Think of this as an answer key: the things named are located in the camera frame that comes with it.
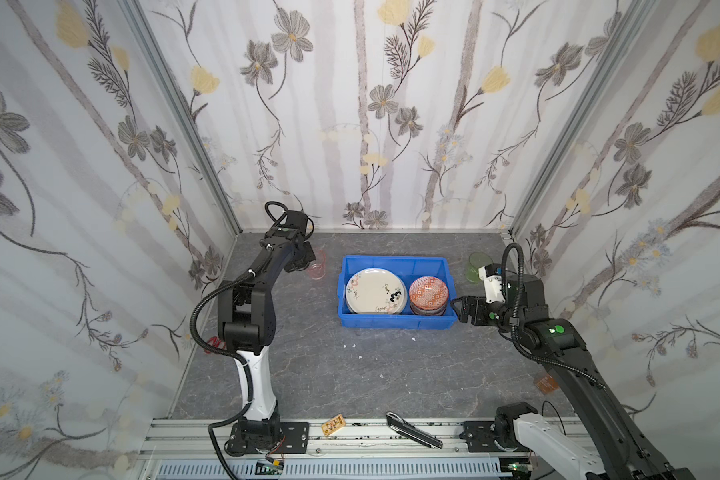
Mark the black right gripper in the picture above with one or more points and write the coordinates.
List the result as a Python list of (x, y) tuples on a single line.
[(474, 310)]

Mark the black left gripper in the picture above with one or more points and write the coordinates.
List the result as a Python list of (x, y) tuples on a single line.
[(303, 257)]

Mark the pink transparent cup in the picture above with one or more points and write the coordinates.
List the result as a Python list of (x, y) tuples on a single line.
[(317, 268)]

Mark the orange blue patterned bowl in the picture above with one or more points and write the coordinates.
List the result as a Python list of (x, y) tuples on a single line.
[(428, 296)]

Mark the green transparent cup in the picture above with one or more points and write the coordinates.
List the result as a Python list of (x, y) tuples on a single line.
[(476, 261)]

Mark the cream plate underneath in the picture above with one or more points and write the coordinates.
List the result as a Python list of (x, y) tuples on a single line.
[(376, 291)]

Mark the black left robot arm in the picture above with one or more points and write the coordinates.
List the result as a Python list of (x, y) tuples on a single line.
[(246, 327)]

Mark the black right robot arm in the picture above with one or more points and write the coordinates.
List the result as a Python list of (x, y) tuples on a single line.
[(514, 304)]

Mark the blue plastic bin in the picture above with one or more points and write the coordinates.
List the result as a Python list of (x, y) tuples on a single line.
[(407, 269)]

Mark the brown bottle black cap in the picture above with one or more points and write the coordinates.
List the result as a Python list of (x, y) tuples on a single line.
[(547, 384)]

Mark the red scissors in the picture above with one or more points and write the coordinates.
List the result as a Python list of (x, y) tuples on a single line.
[(216, 345)]

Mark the black folding tool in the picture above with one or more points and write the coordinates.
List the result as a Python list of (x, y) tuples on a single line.
[(405, 429)]

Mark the small wooden block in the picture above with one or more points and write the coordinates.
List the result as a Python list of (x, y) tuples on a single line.
[(333, 425)]

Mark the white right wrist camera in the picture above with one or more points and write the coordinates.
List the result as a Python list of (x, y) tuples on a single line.
[(493, 284)]

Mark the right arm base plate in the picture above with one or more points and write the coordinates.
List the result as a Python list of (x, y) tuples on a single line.
[(480, 437)]

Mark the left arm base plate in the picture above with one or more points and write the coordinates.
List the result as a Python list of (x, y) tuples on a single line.
[(288, 437)]

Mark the white perforated cable tray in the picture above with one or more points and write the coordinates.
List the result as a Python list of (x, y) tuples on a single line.
[(370, 468)]

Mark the aluminium rail frame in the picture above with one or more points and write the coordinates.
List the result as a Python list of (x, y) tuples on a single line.
[(181, 449)]

